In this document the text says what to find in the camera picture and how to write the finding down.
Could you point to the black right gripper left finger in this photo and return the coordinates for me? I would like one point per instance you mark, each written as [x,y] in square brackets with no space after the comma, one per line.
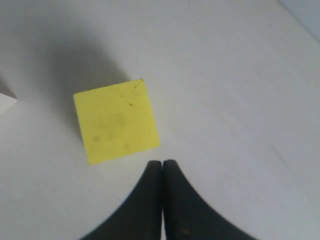
[140,216]

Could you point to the large wooden cube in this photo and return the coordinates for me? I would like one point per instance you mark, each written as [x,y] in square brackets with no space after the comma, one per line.
[6,102]

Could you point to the yellow cube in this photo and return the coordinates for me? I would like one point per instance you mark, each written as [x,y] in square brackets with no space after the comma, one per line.
[116,121]

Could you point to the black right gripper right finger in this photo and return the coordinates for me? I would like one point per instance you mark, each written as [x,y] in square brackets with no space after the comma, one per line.
[187,216]

